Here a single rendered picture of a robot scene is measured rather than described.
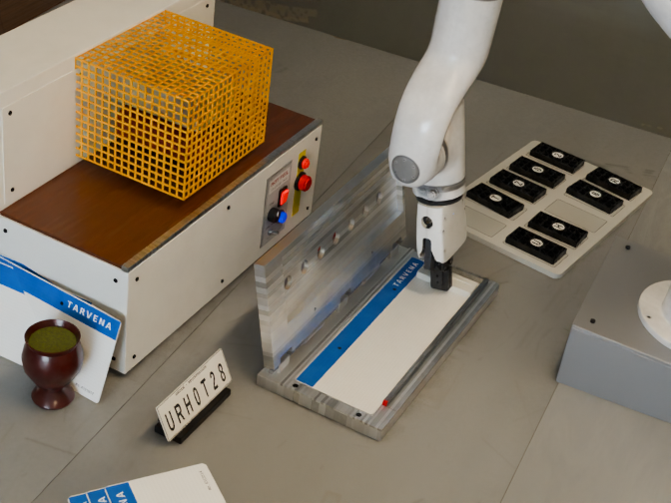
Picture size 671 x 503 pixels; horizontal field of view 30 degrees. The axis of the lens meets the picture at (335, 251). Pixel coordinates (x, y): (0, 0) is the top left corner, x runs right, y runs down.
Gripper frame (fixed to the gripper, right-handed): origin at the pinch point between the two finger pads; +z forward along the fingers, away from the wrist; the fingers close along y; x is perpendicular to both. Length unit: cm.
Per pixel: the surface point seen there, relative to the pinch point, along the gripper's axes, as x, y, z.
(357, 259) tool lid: 10.1, -9.5, -6.1
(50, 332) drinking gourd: 34, -54, -13
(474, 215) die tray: 5.5, 27.0, 2.6
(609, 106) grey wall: 32, 197, 51
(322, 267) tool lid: 11.2, -18.9, -9.4
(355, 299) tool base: 10.1, -10.8, 0.6
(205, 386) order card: 16.5, -44.4, -2.3
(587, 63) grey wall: 40, 197, 38
